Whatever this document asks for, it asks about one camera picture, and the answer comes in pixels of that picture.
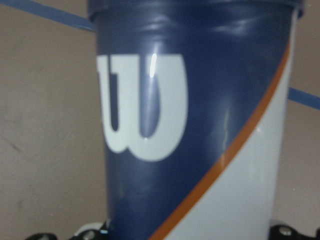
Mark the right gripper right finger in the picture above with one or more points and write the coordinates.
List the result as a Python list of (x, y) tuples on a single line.
[(285, 232)]

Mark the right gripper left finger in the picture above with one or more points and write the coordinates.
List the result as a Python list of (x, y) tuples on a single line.
[(42, 236)]

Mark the Wilson tennis ball can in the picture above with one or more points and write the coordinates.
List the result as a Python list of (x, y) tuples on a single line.
[(193, 96)]

